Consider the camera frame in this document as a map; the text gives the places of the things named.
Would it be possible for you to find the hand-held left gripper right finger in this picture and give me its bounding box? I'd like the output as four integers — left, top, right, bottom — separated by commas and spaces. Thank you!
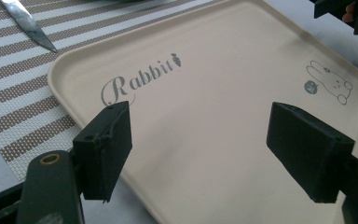
266, 101, 356, 204

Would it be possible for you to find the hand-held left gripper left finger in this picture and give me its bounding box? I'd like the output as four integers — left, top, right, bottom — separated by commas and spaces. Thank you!
72, 100, 133, 203

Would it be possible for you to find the beige tray with rabbit print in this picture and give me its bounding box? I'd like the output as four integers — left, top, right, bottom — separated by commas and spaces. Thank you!
47, 0, 358, 224

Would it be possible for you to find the knife with brown handle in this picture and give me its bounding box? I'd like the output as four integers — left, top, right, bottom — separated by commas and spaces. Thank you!
0, 0, 59, 54

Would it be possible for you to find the white table sheet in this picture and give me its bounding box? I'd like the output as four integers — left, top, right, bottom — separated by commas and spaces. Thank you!
0, 0, 358, 224

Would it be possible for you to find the striped woven placemat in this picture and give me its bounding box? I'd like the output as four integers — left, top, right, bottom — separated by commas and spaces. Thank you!
0, 0, 225, 182

